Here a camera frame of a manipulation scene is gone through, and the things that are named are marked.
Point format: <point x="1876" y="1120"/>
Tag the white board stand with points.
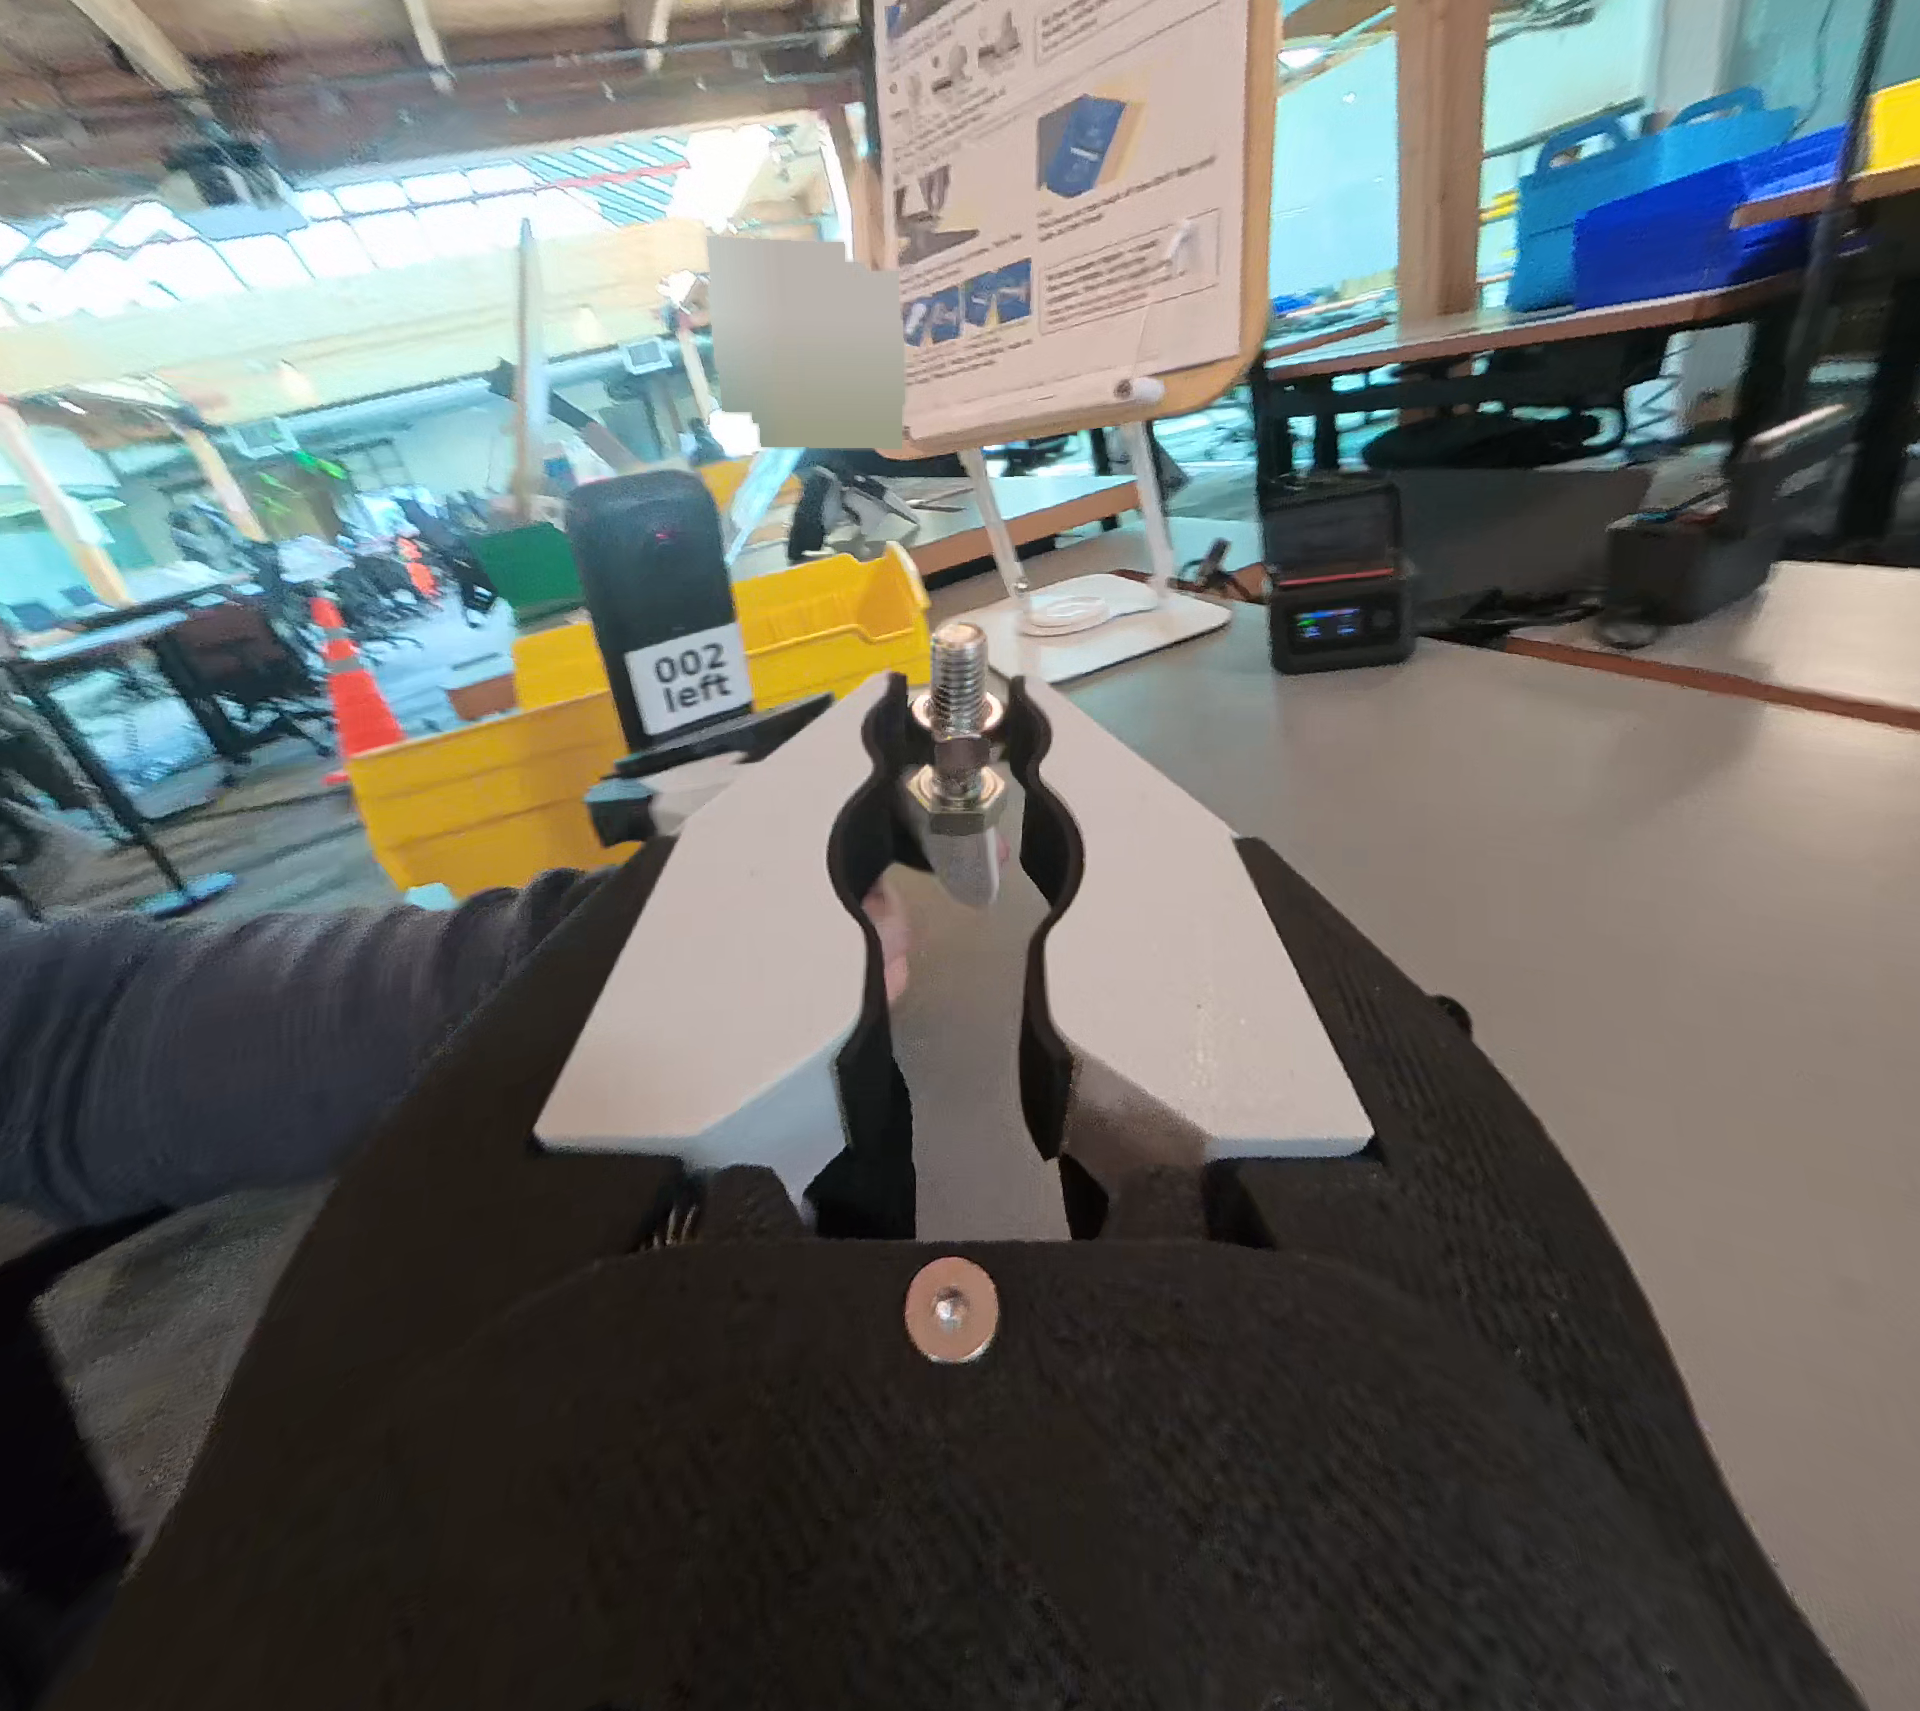
<point x="1119" y="633"/>

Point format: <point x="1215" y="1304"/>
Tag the black device box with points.
<point x="1694" y="565"/>

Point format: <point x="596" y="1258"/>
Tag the yellow plastic bin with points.
<point x="451" y="796"/>

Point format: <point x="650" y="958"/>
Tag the black white gripper holder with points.
<point x="818" y="511"/>

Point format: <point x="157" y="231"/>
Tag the wooden instruction board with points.
<point x="1051" y="167"/>

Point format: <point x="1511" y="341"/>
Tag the person's left forearm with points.
<point x="224" y="1052"/>

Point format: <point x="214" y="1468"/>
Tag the silver hex bolt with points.
<point x="956" y="659"/>

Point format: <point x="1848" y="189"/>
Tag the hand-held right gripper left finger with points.
<point x="720" y="992"/>

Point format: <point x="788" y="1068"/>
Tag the ceiling projector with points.
<point x="224" y="175"/>

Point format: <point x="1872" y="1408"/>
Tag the green plastic bin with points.
<point x="524" y="565"/>

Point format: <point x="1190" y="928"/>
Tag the black coat rack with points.
<point x="195" y="896"/>

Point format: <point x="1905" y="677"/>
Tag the thin board on white stand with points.
<point x="528" y="361"/>

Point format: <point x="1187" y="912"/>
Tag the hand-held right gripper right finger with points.
<point x="1184" y="992"/>

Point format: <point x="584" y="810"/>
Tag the blue plastic bin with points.
<point x="1681" y="235"/>

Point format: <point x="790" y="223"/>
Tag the black stool seat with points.
<point x="1484" y="439"/>

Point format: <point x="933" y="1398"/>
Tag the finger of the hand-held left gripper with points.
<point x="963" y="868"/>

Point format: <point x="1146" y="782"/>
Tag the small black display device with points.
<point x="1334" y="543"/>

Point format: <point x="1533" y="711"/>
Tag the orange traffic cone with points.
<point x="360" y="715"/>

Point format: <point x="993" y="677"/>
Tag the brown office chair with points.
<point x="224" y="663"/>

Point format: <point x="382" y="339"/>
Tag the person's left hand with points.
<point x="896" y="946"/>

